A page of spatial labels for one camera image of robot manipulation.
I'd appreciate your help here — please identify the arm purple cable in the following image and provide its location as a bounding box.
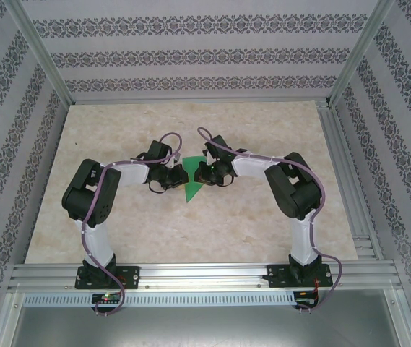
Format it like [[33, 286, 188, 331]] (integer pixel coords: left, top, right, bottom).
[[196, 126, 344, 315], [81, 132, 183, 317]]

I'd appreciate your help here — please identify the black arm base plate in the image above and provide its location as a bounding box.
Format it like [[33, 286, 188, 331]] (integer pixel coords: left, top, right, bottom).
[[74, 265, 141, 290], [267, 263, 334, 289]]

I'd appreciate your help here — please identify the grey metal tray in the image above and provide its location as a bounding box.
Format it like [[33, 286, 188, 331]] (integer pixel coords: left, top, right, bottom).
[[0, 288, 411, 347]]

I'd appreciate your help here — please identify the slotted grey cable duct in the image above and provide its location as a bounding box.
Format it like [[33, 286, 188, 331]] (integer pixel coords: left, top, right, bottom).
[[22, 291, 296, 307]]

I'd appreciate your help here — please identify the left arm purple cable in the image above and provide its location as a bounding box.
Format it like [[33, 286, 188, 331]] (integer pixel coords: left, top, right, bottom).
[[81, 132, 183, 317]]

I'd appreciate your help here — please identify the small controller circuit board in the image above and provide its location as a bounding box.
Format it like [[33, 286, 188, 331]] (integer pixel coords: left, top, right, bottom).
[[92, 293, 124, 304], [294, 291, 320, 304]]

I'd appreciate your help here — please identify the long aluminium mounting rail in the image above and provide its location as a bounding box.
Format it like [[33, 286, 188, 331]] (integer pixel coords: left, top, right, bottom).
[[8, 262, 403, 290]]

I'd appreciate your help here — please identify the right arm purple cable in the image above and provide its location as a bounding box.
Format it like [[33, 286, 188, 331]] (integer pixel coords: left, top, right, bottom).
[[196, 126, 344, 315]]

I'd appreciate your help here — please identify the green paper sheet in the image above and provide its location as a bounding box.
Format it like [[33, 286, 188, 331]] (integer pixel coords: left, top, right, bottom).
[[181, 155, 208, 203]]

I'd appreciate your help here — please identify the aluminium frame post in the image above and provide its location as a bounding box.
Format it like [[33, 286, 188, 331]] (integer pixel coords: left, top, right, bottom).
[[8, 0, 74, 106], [326, 0, 397, 108]]

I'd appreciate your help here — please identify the aluminium side rail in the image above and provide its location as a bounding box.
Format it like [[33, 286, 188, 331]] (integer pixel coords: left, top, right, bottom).
[[315, 100, 385, 261]]

